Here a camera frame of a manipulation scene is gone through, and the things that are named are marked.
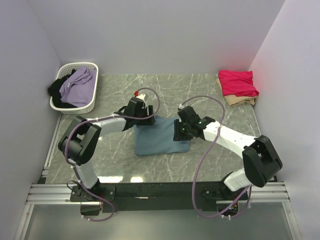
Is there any teal blue t shirt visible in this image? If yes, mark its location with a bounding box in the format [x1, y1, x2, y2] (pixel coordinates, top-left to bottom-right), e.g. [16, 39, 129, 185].
[134, 115, 190, 156]

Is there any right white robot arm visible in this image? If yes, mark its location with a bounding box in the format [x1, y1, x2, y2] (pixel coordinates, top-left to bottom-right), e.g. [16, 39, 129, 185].
[173, 106, 283, 200]

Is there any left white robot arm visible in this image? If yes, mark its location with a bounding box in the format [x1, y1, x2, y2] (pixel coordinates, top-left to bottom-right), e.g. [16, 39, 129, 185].
[58, 93, 156, 201]

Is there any folded tan t shirt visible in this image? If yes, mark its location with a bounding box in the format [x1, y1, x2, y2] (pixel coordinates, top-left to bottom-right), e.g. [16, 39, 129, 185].
[216, 78, 259, 108]

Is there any lilac t shirt in basket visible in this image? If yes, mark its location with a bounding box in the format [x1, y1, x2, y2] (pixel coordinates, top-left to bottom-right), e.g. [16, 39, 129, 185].
[59, 66, 97, 108]

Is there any folded red t shirt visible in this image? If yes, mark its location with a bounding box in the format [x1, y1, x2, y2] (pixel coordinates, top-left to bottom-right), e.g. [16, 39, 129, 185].
[217, 70, 260, 98]

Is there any white plastic laundry basket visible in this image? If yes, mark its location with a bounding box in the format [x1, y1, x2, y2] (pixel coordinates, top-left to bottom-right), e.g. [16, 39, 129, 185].
[48, 62, 99, 115]

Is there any black garment in basket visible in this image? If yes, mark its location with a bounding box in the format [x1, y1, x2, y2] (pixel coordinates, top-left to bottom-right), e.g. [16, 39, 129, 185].
[47, 69, 76, 109]

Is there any black base beam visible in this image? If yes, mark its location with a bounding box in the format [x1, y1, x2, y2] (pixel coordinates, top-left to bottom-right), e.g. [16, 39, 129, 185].
[69, 181, 251, 213]

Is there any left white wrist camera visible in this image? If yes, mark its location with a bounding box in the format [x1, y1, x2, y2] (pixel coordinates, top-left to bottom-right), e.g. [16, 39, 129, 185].
[134, 91, 148, 103]

